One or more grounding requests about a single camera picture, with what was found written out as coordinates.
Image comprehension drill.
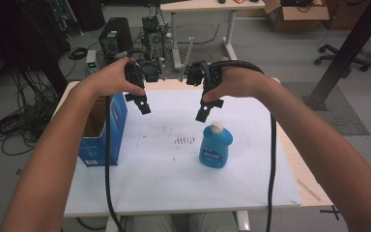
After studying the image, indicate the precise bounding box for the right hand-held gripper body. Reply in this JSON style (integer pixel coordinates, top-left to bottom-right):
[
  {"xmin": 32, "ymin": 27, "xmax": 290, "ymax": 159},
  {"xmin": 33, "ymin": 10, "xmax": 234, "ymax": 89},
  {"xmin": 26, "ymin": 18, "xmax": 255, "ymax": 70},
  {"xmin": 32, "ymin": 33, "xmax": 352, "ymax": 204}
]
[{"xmin": 186, "ymin": 61, "xmax": 225, "ymax": 109}]

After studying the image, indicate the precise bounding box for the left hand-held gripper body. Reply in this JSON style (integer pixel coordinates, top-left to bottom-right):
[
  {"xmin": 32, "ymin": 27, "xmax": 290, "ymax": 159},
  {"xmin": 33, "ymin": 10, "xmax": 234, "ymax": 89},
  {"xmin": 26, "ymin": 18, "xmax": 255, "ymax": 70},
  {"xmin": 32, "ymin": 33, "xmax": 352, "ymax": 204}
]
[{"xmin": 124, "ymin": 59, "xmax": 160, "ymax": 103}]

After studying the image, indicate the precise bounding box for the blue bottle with white cap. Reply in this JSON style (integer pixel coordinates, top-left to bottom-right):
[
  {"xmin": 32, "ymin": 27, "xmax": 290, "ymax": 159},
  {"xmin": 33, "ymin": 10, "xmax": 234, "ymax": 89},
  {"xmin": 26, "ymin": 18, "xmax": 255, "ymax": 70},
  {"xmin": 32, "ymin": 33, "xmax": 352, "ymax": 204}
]
[{"xmin": 198, "ymin": 120, "xmax": 234, "ymax": 169}]

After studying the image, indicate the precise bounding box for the blue cardboard box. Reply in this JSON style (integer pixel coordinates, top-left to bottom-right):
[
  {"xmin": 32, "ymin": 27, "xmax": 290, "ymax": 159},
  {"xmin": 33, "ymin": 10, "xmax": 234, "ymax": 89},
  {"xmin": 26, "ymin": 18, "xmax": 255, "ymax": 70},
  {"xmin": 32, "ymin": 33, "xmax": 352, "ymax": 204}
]
[{"xmin": 77, "ymin": 92, "xmax": 128, "ymax": 167}]

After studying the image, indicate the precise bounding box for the person's left hand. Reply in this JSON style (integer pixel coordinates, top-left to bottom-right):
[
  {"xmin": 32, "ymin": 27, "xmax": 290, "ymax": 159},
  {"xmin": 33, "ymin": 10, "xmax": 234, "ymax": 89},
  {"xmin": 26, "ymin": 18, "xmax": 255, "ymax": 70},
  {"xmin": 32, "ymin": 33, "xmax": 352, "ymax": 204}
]
[{"xmin": 76, "ymin": 57, "xmax": 147, "ymax": 99}]

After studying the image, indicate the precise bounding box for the person's right hand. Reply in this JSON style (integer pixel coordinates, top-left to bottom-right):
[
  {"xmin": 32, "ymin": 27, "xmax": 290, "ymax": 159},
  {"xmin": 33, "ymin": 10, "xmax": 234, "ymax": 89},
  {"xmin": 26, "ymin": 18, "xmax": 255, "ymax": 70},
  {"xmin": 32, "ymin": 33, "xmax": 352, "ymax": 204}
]
[{"xmin": 202, "ymin": 57, "xmax": 273, "ymax": 103}]

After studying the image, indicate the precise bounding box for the open computer case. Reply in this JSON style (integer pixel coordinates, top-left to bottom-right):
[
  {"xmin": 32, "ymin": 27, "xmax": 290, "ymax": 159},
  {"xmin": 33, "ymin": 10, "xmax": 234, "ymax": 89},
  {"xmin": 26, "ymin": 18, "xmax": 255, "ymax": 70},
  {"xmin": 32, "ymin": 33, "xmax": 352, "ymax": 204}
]
[{"xmin": 140, "ymin": 14, "xmax": 168, "ymax": 61}]

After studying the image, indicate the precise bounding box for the black computer tower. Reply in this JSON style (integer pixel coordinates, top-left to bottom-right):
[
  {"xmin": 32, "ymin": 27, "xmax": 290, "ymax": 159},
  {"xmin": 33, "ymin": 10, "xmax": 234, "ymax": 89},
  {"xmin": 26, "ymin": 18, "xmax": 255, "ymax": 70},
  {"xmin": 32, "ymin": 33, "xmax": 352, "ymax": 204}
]
[{"xmin": 98, "ymin": 16, "xmax": 133, "ymax": 64}]

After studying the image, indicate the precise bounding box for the small white device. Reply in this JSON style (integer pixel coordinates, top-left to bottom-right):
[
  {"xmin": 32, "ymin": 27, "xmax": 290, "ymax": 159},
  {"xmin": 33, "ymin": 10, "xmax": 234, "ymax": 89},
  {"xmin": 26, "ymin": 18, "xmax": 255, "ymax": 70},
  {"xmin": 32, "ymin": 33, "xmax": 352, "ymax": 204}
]
[{"xmin": 85, "ymin": 49, "xmax": 98, "ymax": 73}]

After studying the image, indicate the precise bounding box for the desk with white legs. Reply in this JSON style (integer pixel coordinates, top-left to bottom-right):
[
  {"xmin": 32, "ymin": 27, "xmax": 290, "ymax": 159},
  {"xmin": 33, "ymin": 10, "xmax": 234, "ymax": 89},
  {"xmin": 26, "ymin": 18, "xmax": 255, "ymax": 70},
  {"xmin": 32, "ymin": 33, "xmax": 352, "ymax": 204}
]
[{"xmin": 159, "ymin": 0, "xmax": 267, "ymax": 71}]

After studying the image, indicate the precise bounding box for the white paper sheet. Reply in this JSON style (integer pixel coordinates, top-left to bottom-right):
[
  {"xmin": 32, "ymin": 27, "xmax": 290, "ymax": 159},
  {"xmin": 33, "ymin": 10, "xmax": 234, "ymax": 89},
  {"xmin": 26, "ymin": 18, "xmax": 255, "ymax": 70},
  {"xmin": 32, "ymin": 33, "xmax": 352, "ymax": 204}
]
[{"xmin": 64, "ymin": 88, "xmax": 302, "ymax": 217}]

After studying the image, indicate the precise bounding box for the open brown cardboard box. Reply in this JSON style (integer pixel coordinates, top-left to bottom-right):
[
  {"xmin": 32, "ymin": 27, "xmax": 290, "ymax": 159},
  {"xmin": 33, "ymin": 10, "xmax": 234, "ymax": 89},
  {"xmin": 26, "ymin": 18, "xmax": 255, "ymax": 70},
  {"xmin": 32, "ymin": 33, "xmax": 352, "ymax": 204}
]
[{"xmin": 263, "ymin": 0, "xmax": 330, "ymax": 33}]

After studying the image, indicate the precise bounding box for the person's light grey clothing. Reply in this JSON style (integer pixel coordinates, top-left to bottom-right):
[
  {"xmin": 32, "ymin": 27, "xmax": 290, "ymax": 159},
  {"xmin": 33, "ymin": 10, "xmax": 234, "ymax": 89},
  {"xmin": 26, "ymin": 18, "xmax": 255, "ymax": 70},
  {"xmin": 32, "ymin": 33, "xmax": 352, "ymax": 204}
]
[{"xmin": 122, "ymin": 212, "xmax": 240, "ymax": 232}]

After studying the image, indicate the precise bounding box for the grey floor mat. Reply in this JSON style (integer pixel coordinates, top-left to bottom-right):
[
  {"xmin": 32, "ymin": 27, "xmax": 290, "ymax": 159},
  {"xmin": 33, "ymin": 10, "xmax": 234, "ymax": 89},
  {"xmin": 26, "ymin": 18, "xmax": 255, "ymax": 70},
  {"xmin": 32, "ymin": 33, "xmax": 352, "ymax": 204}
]
[{"xmin": 281, "ymin": 81, "xmax": 371, "ymax": 137}]

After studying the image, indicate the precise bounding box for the black office chair base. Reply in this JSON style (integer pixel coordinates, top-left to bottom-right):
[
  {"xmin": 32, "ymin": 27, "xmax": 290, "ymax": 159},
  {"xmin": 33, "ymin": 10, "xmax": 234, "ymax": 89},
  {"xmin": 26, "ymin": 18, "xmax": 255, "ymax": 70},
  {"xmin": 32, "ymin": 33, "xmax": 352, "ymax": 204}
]
[{"xmin": 313, "ymin": 43, "xmax": 371, "ymax": 73}]

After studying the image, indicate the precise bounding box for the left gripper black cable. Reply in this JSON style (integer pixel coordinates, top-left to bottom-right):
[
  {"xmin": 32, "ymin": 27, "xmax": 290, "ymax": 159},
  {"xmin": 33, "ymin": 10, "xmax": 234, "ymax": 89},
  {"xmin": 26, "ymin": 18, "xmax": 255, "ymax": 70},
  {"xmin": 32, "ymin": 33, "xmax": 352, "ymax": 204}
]
[{"xmin": 104, "ymin": 95, "xmax": 125, "ymax": 232}]

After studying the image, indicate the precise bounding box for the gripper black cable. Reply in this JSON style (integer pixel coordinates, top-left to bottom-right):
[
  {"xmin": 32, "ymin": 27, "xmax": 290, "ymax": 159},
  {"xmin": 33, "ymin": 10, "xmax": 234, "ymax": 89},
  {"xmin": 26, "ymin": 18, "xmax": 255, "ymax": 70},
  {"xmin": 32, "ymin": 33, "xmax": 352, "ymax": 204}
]
[
  {"xmin": 210, "ymin": 60, "xmax": 278, "ymax": 232},
  {"xmin": 104, "ymin": 95, "xmax": 125, "ymax": 232}
]

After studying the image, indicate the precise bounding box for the coiled black cable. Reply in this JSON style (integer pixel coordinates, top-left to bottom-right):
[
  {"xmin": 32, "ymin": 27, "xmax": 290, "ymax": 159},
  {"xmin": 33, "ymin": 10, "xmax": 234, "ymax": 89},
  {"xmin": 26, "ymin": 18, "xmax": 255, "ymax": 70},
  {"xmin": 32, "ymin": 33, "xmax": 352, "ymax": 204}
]
[{"xmin": 67, "ymin": 46, "xmax": 89, "ymax": 61}]

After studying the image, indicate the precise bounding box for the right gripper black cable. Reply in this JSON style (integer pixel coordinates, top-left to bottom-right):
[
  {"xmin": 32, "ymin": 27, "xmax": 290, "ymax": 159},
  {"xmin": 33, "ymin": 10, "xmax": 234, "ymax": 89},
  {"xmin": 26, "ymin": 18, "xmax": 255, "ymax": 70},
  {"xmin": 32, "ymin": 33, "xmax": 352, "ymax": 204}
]
[{"xmin": 210, "ymin": 60, "xmax": 278, "ymax": 232}]

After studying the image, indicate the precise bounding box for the bundle of black floor cables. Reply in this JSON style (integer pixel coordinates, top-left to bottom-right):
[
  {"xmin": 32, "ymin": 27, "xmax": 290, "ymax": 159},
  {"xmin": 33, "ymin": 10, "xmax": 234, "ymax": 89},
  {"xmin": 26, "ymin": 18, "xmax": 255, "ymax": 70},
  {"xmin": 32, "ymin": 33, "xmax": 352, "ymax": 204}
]
[{"xmin": 0, "ymin": 69, "xmax": 61, "ymax": 157}]

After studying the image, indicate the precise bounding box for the black metal profile post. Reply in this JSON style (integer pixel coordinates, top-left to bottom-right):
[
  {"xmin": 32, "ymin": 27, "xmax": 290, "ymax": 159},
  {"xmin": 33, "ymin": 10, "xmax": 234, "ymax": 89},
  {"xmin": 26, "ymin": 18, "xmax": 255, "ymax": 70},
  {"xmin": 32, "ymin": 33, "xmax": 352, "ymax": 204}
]
[{"xmin": 301, "ymin": 0, "xmax": 371, "ymax": 112}]

